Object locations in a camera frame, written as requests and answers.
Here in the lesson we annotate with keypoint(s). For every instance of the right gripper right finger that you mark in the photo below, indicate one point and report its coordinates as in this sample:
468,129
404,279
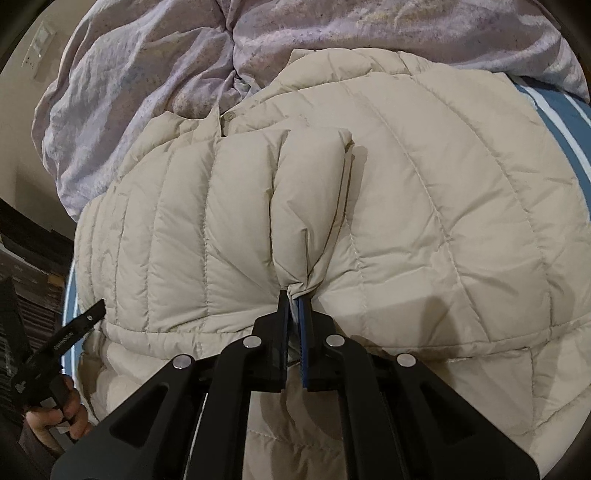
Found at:
399,419

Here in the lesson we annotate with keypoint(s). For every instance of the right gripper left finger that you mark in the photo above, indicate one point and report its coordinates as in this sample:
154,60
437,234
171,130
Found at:
188,421

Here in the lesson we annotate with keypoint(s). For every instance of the beige quilted down jacket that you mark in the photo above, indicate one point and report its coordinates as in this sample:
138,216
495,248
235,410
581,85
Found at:
427,209

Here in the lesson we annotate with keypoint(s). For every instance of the person's left hand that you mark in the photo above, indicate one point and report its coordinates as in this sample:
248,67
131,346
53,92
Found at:
42,419

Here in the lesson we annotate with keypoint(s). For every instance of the lilac crumpled duvet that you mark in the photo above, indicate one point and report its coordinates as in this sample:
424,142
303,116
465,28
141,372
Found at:
130,61

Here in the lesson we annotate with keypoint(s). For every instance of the blue white striped bedsheet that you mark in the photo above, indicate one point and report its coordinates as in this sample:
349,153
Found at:
566,116

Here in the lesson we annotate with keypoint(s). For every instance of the white wall switch plate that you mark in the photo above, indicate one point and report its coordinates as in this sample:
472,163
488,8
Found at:
37,49

